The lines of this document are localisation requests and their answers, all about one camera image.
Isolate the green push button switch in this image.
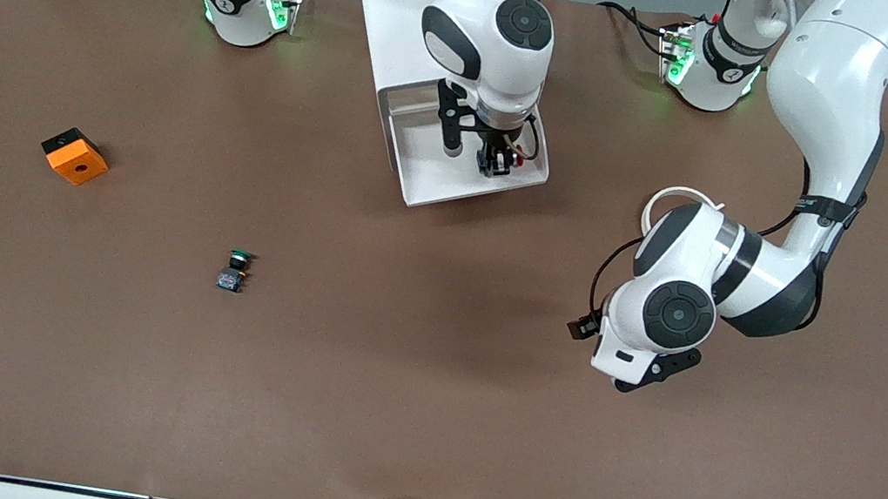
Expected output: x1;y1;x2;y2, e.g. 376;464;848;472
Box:
215;247;258;296

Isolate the orange and black button box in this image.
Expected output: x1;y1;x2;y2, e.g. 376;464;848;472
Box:
36;123;114;191

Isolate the white curved plastic ring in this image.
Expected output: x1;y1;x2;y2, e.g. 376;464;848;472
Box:
639;180;726;243

